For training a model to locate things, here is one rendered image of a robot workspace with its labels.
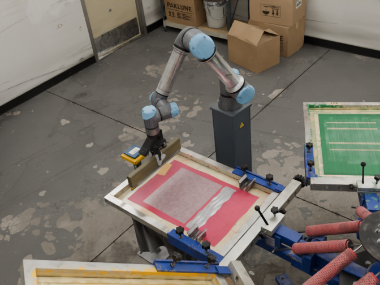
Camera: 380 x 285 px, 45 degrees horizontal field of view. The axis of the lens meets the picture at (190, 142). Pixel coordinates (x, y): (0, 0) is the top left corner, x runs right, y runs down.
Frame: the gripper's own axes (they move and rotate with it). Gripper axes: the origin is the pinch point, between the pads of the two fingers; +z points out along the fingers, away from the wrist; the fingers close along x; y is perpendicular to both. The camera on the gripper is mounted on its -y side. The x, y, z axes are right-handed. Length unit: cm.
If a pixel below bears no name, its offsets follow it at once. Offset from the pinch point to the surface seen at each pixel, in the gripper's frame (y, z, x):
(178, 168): 14.8, 13.9, -1.9
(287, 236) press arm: -2, 5, -84
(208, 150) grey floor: 131, 110, 74
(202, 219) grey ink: -10.0, 13.5, -39.2
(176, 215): -14.7, 13.9, -25.7
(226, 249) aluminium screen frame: -21, 10, -63
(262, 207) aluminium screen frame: 12, 11, -62
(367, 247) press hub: -11, -21, -122
